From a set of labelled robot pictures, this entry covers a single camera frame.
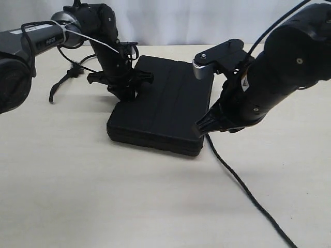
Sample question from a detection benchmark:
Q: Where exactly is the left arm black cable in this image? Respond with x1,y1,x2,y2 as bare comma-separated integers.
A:
20,22,104,75

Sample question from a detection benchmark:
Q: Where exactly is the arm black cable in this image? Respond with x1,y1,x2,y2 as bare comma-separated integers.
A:
248,0,311,56
20,22,104,75

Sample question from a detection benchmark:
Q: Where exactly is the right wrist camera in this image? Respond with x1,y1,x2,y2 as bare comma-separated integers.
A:
192,39,254,80

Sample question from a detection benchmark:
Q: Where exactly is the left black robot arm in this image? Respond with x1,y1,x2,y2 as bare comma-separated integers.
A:
1,1,154,113

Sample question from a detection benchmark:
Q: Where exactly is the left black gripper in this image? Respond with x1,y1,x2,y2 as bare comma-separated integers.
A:
87,42,154,102

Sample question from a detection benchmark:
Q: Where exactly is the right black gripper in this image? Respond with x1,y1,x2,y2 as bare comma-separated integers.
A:
194,80,245,136

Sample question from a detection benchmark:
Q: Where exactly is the black plastic carry case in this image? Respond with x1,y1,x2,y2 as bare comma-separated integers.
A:
107,56,214,157

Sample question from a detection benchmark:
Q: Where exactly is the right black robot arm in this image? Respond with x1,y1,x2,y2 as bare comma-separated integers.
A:
193,1,330,137

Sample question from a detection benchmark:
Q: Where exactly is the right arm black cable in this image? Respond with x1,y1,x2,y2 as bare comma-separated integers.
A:
248,0,311,56

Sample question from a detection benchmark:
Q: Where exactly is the white zip tie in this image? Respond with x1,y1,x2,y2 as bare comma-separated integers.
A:
51,20,119,54

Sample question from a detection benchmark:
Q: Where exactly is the black braided rope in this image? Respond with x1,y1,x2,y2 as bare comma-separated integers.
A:
48,53,298,248

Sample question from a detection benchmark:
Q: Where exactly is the white backdrop curtain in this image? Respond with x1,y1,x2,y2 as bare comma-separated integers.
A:
0,0,331,47

